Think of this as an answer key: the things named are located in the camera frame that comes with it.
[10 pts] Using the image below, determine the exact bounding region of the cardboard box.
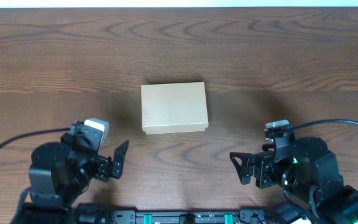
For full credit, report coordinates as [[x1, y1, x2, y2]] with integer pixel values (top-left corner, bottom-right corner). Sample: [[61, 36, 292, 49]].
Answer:
[[141, 82, 209, 135]]

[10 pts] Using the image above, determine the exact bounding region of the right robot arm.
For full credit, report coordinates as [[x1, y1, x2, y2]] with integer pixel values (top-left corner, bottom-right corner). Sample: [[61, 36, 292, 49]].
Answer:
[[229, 124, 358, 223]]

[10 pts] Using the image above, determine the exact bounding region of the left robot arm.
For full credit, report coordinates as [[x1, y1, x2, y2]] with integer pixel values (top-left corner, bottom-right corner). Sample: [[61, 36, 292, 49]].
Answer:
[[12, 118, 129, 224]]

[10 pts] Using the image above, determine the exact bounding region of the black mounting rail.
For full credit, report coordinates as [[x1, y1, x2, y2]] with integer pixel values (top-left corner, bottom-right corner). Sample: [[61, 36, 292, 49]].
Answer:
[[73, 202, 323, 224]]

